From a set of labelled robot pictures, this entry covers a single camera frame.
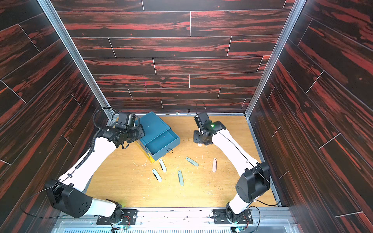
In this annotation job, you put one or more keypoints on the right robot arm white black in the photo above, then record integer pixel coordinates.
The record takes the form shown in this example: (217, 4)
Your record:
(254, 178)

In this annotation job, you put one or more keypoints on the white fruit knife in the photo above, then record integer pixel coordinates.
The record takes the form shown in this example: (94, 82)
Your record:
(163, 166)
(157, 175)

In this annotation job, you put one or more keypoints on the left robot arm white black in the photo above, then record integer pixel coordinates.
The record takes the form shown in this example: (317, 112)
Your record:
(66, 194)

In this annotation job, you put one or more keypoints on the green fruit knife upper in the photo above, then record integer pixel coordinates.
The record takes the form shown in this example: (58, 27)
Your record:
(192, 161)

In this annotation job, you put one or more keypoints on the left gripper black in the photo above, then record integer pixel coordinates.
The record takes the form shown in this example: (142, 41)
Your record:
(142, 133)

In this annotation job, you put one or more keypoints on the green fruit knife lower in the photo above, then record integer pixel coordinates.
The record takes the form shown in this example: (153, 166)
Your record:
(180, 178)

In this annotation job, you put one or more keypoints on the aluminium front rail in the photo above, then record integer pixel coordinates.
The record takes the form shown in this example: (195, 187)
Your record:
(186, 220)

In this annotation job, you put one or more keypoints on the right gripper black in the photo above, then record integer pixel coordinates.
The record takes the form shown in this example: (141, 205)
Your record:
(199, 137)

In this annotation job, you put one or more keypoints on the teal drawer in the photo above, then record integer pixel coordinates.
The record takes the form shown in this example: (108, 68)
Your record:
(163, 144)

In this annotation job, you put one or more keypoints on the teal drawer cabinet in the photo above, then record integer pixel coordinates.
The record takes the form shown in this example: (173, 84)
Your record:
(153, 127)

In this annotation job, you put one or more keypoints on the white fruit knife upper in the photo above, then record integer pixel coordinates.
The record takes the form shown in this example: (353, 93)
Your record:
(163, 166)

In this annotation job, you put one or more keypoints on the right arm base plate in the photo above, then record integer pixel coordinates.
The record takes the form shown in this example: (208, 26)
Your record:
(224, 216)

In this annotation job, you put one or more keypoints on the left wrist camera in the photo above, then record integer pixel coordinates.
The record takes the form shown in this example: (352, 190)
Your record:
(126, 118)

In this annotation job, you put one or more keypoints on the white fruit knife lower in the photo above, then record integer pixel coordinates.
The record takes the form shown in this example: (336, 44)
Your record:
(157, 175)

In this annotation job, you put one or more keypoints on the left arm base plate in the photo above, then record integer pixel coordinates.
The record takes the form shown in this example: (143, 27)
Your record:
(125, 217)

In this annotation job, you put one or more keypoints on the green fruit knife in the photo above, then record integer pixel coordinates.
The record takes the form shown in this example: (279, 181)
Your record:
(180, 178)
(192, 161)

